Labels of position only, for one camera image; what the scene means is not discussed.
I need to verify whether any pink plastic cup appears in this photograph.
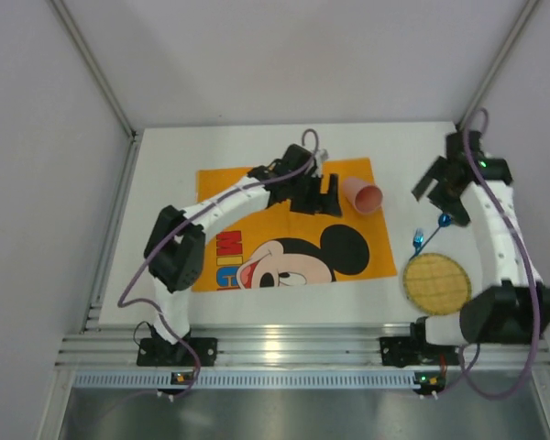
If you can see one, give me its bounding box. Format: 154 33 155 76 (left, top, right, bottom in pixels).
341 177 383 215

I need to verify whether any orange Mickey Mouse placemat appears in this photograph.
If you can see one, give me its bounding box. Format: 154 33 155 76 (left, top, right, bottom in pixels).
191 158 399 293

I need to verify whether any yellow round plate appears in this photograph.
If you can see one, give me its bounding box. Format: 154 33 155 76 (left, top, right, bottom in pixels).
402 253 471 316

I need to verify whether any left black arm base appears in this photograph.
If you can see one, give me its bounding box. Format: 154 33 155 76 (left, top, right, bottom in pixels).
133 321 218 367

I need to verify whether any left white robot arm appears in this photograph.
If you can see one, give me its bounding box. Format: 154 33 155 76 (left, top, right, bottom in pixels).
144 145 342 345

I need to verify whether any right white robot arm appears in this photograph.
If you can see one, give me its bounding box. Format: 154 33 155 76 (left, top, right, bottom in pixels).
412 130 550 346

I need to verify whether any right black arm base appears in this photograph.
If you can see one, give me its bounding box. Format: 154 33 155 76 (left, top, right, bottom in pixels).
379 317 459 368

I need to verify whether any perforated grey cable duct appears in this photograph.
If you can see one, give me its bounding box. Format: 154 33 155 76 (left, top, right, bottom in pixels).
73 370 442 391

